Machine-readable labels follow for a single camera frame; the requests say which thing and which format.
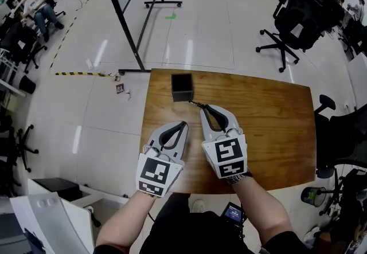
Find person's right forearm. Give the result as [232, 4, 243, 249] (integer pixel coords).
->
[230, 174, 294, 247]

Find black office chair with armrest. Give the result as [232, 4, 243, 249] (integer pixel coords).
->
[314, 93, 367, 179]

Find small black screen device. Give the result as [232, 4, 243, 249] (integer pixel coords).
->
[221, 201, 247, 224]

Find white machine housing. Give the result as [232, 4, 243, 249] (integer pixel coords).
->
[9, 192, 96, 254]

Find black mesh office chair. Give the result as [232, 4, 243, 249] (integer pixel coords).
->
[255, 0, 345, 73]

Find black cube box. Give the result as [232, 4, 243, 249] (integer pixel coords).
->
[171, 73, 194, 103]

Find person's left forearm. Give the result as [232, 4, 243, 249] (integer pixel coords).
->
[96, 189, 157, 249]

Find black chair base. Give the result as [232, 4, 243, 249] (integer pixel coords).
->
[319, 168, 367, 219]

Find wire mesh waste basket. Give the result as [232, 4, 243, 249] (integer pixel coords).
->
[300, 186, 328, 208]

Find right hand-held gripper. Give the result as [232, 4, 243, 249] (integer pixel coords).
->
[199, 103, 248, 180]

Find person's white shoe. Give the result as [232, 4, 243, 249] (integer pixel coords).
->
[191, 198, 206, 214]

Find person's dark clothed legs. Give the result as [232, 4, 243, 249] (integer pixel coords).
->
[94, 192, 304, 254]

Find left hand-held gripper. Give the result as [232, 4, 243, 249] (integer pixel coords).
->
[136, 120, 190, 199]

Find black trash bin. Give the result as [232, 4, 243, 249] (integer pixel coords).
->
[18, 75, 37, 95]

